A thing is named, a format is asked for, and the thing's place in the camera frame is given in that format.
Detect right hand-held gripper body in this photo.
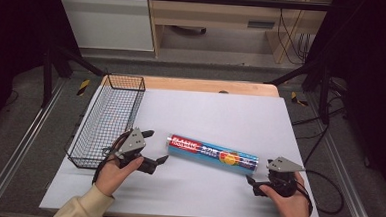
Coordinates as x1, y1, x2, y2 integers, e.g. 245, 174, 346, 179
252, 154, 308, 199

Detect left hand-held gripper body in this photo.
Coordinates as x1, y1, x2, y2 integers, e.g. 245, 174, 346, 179
113, 126, 161, 176

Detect black wire basket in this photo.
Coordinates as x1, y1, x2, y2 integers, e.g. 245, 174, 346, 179
64, 71, 148, 173

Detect blue red plastic wrap roll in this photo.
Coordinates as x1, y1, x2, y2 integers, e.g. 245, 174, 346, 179
164, 132, 262, 177

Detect person's left hand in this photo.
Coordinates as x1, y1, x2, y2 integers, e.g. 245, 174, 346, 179
93, 153, 145, 200

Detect person's right hand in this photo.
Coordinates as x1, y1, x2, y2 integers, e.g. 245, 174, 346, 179
257, 169, 315, 217

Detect yellow black floor tape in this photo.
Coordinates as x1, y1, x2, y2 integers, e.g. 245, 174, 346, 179
289, 91, 310, 108
75, 77, 91, 98

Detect white table mat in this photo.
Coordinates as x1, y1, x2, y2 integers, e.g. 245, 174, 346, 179
37, 82, 329, 217

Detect wooden table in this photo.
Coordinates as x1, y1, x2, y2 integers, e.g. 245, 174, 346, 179
100, 73, 280, 99

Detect black metal stand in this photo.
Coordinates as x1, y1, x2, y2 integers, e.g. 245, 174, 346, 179
40, 43, 106, 112
265, 54, 336, 126

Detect white cabinet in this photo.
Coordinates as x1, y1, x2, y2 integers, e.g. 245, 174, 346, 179
50, 0, 158, 53

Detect light wooden desk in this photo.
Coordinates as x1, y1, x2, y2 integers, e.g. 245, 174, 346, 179
143, 0, 335, 68

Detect black floor cable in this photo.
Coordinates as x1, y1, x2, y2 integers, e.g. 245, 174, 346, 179
289, 93, 347, 169

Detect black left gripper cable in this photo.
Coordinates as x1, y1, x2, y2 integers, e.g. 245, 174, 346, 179
91, 128, 132, 187

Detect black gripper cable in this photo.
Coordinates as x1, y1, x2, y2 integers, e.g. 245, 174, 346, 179
91, 128, 132, 187
294, 168, 347, 217

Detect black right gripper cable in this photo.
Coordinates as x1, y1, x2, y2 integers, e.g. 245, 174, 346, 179
294, 168, 347, 217

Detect aluminium floor rail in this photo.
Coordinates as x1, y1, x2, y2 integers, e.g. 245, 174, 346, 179
0, 73, 67, 217
299, 93, 386, 217

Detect black hanging cables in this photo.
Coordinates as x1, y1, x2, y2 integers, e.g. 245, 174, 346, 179
274, 7, 316, 67

